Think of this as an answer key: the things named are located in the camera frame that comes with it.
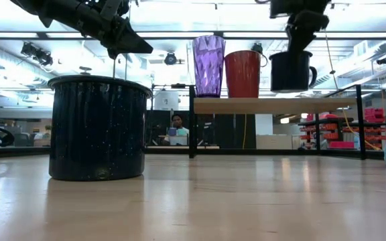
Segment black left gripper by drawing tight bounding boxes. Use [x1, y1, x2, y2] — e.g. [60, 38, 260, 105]
[38, 0, 154, 60]

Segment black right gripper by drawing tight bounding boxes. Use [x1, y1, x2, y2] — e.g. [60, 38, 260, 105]
[269, 0, 330, 54]

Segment person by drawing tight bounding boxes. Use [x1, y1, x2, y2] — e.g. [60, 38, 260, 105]
[164, 113, 190, 147]

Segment red storage bin rack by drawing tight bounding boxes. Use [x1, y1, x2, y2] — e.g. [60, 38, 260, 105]
[298, 107, 386, 151]

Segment dark blue speckled enamel mug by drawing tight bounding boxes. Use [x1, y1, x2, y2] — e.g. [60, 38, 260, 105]
[268, 50, 318, 94]
[48, 75, 153, 182]

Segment black ceiling light cluster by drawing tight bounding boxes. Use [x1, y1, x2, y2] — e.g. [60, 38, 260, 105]
[20, 42, 54, 67]

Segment purple faceted plastic tumbler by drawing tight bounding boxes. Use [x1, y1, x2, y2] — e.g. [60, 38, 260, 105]
[192, 35, 227, 98]

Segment beige cabinet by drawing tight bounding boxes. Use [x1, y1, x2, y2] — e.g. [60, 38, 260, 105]
[255, 134, 294, 150]

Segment black aluminium table frame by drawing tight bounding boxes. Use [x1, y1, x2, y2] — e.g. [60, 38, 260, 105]
[0, 146, 385, 161]

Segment wooden shelf black legs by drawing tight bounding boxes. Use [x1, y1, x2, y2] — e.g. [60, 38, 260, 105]
[179, 83, 367, 161]

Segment black overhead camera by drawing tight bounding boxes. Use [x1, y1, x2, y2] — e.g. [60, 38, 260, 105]
[250, 42, 268, 68]

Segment red mug white inside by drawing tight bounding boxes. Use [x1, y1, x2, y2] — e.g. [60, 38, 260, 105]
[224, 50, 263, 99]

